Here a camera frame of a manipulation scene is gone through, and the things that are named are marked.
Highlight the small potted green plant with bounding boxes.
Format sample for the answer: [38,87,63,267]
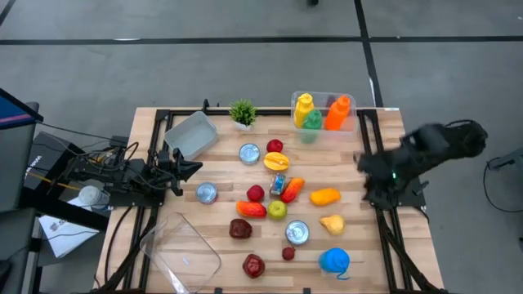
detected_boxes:
[228,99,258,132]

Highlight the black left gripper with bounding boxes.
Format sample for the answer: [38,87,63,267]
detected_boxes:
[159,147,203,197]

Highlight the black aluminium frame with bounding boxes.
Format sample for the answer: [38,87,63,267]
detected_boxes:
[92,99,449,294]

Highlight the yellow pear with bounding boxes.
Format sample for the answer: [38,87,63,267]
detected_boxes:
[319,214,346,237]

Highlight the black side stand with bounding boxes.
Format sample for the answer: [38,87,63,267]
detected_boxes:
[18,185,110,232]

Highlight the monitor with blue screen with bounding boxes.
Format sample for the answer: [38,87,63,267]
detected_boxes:
[0,87,45,131]

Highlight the green plastic bottle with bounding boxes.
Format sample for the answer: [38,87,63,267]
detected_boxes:
[301,109,324,144]

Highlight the dark red wrinkled fruit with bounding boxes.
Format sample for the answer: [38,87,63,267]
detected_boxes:
[242,253,266,279]

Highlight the blue plastic bottle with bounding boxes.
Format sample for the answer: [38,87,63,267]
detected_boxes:
[318,247,351,282]

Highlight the red orange mango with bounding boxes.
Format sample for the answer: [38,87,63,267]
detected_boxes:
[235,200,268,219]
[279,176,306,204]

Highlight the clear water bottle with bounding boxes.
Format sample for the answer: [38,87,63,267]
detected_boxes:
[77,185,111,209]

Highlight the clear plastic tub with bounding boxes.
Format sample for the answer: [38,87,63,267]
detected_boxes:
[290,91,360,146]
[139,211,223,294]

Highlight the small blue labelled can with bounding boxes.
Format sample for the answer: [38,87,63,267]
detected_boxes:
[269,172,287,196]

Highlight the orange plastic bottle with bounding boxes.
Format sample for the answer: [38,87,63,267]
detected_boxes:
[324,95,351,131]

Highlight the orange yellow mango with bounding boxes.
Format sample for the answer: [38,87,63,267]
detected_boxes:
[309,187,342,207]

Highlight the grey furniture leg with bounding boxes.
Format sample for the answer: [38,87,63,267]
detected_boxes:
[485,146,523,171]

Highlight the black computer case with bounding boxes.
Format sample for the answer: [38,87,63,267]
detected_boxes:
[24,131,89,193]

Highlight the yellow plastic bottle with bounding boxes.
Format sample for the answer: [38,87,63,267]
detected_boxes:
[293,92,315,129]

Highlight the green apple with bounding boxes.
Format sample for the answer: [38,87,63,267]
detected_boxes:
[267,199,288,221]

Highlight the dark brown wrinkled fruit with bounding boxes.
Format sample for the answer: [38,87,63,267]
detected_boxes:
[228,218,253,240]

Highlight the grey plastic bin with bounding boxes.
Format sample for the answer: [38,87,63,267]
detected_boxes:
[163,110,220,163]

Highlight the grey cabinet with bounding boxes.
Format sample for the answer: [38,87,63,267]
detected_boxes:
[0,101,41,213]

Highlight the large silver tin can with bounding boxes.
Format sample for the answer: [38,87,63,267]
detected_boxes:
[284,220,311,247]

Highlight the white printed carton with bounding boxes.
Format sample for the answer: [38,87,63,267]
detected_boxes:
[38,214,101,260]

